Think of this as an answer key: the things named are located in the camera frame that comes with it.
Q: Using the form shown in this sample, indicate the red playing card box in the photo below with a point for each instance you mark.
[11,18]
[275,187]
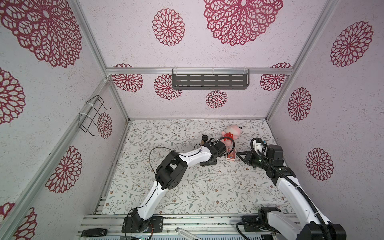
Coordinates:
[231,155]

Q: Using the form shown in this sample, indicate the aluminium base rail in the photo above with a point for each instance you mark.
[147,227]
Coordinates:
[165,225]

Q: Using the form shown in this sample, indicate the black wire wall basket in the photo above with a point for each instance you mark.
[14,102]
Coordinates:
[96,121]

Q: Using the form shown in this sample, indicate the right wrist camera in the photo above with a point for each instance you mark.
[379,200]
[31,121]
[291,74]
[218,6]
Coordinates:
[259,145]

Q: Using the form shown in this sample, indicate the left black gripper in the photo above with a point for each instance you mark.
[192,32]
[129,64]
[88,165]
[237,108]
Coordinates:
[213,163]

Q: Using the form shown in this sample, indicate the spice jar with black lid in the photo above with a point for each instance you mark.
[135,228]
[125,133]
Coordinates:
[205,138]

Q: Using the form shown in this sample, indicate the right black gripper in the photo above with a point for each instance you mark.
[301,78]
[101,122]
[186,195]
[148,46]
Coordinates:
[249,156]

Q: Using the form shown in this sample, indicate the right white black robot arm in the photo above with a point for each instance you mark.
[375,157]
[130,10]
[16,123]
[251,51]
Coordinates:
[313,224]

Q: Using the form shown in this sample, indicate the grey metal wall shelf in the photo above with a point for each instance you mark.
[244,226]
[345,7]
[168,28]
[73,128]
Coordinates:
[209,81]

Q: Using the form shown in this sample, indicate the black device on rail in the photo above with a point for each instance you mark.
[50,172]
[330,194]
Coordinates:
[96,232]

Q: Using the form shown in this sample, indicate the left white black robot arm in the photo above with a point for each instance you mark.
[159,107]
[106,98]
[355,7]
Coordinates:
[168,175]

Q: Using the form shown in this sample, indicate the pink plush toy red dress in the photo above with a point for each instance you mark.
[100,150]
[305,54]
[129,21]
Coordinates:
[232,132]

